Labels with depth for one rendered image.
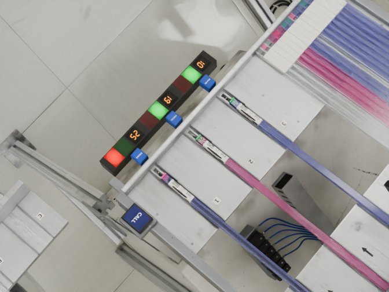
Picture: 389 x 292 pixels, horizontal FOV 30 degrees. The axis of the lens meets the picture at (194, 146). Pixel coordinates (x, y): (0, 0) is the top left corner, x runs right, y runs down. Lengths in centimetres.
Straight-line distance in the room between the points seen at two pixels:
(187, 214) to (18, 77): 84
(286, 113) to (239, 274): 49
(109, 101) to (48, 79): 21
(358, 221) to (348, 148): 49
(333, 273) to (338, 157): 55
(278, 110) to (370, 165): 54
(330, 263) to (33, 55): 109
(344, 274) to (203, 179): 34
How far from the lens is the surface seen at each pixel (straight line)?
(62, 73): 218
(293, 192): 182
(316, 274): 147
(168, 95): 159
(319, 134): 189
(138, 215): 145
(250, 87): 158
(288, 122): 155
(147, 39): 228
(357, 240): 149
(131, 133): 156
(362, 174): 202
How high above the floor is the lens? 204
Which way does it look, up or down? 58 degrees down
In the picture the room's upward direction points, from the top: 111 degrees clockwise
